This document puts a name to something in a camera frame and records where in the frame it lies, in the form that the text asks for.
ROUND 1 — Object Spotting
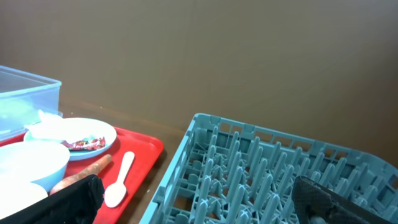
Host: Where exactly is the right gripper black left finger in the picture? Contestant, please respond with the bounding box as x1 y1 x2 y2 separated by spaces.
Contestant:
1 175 104 224

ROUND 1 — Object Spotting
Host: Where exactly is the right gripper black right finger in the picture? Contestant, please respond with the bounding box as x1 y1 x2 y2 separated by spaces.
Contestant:
292 176 392 224

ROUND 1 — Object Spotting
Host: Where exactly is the orange carrot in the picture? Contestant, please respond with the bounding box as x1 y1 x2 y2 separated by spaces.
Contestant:
49 154 112 195

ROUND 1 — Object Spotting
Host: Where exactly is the light blue bowl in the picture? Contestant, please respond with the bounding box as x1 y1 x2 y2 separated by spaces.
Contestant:
1 141 70 192

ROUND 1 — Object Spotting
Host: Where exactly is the red snack wrapper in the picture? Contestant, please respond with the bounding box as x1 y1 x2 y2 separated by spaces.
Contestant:
61 137 106 151

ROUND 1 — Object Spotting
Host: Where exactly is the white tissue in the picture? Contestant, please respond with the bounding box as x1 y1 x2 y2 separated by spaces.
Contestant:
24 110 66 141

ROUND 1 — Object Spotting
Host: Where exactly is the mint green bowl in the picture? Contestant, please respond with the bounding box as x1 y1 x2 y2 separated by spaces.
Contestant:
1 182 48 219

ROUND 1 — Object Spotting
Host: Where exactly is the grey dishwasher rack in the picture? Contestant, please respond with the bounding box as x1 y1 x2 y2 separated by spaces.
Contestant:
141 113 397 223

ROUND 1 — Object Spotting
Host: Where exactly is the white plastic spoon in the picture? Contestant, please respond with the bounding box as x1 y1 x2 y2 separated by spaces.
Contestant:
104 151 135 208

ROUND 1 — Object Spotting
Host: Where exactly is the light blue plate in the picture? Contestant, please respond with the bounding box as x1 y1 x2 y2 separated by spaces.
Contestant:
24 118 117 161

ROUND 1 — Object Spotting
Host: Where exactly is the red plastic tray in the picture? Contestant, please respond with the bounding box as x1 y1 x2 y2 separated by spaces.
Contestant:
0 126 165 224

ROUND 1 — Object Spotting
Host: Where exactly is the clear plastic bin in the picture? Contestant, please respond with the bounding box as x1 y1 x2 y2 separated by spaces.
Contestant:
1 66 62 141

